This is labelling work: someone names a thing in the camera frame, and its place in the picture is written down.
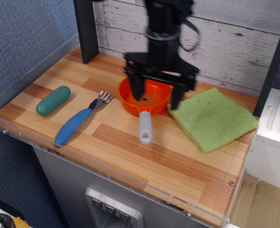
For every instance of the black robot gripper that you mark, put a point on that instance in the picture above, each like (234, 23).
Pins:
(160, 63)

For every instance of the green toy cucumber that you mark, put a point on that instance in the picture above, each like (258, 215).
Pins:
(51, 102)

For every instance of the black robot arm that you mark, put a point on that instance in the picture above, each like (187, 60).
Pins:
(167, 16)

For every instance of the green microfibre cloth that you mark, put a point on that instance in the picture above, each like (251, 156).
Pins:
(212, 120)

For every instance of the grey cabinet with button panel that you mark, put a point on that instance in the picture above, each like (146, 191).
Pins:
(89, 199)

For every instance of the white ribbed box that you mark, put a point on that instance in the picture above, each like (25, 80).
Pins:
(263, 160)

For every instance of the clear acrylic table guard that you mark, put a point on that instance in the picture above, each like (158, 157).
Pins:
(172, 169)

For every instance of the yellow and black object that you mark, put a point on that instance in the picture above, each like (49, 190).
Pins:
(7, 221)

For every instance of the orange pot grey handle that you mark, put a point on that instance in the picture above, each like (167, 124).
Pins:
(154, 100)

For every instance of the blue handled metal fork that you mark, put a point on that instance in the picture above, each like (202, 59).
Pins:
(70, 127)

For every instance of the black left frame post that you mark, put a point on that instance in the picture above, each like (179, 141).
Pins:
(86, 27)

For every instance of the black frame post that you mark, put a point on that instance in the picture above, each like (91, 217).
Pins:
(268, 82)
(86, 27)

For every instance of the black right frame post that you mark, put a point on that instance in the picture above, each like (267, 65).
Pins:
(268, 82)

